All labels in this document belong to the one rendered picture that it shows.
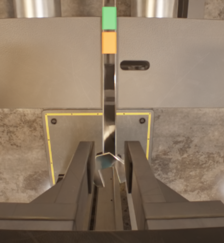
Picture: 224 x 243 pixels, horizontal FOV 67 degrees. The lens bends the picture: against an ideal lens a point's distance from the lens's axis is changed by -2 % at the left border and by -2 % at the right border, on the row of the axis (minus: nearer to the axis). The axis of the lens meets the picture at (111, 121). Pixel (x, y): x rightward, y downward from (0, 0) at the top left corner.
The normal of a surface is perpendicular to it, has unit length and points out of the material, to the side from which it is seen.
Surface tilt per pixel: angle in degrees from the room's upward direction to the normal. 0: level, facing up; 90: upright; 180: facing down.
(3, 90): 0
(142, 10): 42
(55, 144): 0
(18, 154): 0
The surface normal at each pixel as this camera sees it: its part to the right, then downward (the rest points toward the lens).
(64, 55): 0.01, 0.28
